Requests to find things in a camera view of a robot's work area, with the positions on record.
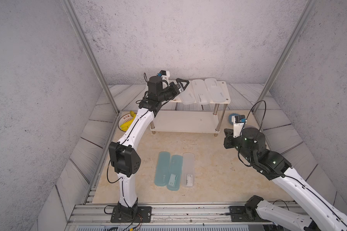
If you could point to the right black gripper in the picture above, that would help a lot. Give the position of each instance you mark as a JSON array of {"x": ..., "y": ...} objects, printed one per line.
[{"x": 229, "y": 138}]

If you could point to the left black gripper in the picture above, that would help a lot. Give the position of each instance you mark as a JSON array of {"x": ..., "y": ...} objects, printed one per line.
[{"x": 174, "y": 92}]

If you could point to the clear pencil case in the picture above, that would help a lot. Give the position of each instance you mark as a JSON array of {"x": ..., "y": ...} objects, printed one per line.
[
  {"x": 187, "y": 97},
  {"x": 215, "y": 90},
  {"x": 200, "y": 92},
  {"x": 188, "y": 170}
]

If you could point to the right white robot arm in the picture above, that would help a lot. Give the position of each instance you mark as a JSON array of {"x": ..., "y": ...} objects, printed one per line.
[{"x": 250, "y": 144}]

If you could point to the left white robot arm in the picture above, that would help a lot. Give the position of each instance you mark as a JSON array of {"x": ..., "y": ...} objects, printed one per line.
[{"x": 123, "y": 155}]

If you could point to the white two-tier shelf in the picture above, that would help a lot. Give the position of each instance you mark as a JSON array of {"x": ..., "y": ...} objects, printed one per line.
[{"x": 193, "y": 121}]

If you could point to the teal pencil case with label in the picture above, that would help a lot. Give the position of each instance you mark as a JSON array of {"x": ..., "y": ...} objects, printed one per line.
[{"x": 174, "y": 173}]

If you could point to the teal pencil case left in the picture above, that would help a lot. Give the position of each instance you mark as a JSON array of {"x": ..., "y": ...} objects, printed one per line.
[{"x": 162, "y": 169}]

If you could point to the blue ceramic bowl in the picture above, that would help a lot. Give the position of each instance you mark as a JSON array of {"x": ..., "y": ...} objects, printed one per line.
[{"x": 231, "y": 116}]

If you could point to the yellow banana bunch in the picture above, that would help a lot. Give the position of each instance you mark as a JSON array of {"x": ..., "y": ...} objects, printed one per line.
[{"x": 134, "y": 114}]

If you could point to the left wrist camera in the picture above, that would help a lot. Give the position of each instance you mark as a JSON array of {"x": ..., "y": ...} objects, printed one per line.
[{"x": 164, "y": 75}]

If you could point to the left aluminium frame post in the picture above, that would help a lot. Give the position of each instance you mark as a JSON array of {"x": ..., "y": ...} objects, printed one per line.
[{"x": 72, "y": 16}]

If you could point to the aluminium frame post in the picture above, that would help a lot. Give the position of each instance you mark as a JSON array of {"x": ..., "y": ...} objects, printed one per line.
[
  {"x": 72, "y": 16},
  {"x": 298, "y": 29}
]

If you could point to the right aluminium frame post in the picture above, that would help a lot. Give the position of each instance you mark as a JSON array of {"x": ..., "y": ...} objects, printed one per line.
[{"x": 298, "y": 29}]

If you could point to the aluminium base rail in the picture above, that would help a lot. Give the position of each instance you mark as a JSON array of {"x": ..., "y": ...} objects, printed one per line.
[{"x": 197, "y": 205}]

